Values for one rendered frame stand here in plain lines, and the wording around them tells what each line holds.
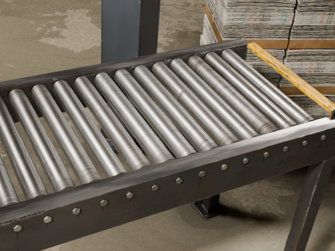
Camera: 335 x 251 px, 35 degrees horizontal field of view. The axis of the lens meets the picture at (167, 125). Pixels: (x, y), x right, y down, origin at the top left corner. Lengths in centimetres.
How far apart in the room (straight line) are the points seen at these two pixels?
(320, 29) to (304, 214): 90
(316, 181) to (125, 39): 105
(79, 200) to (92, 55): 226
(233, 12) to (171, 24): 168
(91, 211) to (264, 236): 118
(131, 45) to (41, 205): 122
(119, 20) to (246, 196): 95
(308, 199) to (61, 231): 81
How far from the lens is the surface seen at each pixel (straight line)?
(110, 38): 235
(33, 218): 120
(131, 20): 225
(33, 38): 361
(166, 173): 129
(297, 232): 184
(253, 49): 184
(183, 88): 160
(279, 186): 255
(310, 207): 175
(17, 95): 156
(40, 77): 163
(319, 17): 235
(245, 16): 223
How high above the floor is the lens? 164
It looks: 36 degrees down
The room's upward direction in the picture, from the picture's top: 5 degrees clockwise
